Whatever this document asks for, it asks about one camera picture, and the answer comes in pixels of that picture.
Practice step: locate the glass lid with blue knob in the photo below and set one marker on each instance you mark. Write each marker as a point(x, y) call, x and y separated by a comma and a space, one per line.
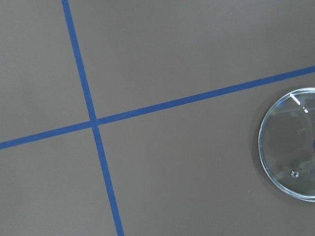
point(286, 144)

